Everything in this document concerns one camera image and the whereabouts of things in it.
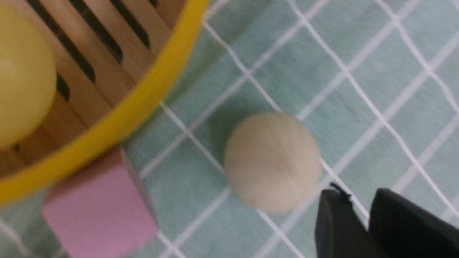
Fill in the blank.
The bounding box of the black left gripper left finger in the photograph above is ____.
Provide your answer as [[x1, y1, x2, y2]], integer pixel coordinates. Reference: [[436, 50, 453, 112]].
[[315, 183, 388, 258]]

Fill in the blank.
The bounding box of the pink cube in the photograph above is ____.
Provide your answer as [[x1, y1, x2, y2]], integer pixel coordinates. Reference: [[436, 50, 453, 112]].
[[42, 147, 159, 258]]

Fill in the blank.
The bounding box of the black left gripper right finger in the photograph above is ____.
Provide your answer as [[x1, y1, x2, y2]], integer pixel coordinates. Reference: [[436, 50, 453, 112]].
[[368, 188, 459, 258]]

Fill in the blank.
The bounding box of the bamboo steamer tray yellow rim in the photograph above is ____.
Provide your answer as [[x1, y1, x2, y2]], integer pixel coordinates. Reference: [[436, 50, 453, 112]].
[[1, 0, 208, 205]]

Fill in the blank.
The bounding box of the yellow bun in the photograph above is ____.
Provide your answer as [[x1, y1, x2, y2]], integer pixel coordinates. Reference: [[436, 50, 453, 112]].
[[0, 3, 56, 150]]

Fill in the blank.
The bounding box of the green checkered tablecloth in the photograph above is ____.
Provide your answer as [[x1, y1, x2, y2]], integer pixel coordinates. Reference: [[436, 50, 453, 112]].
[[1, 0, 458, 258]]

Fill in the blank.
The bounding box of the beige bun front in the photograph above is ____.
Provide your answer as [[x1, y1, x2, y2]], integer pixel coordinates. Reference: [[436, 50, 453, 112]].
[[223, 111, 322, 214]]

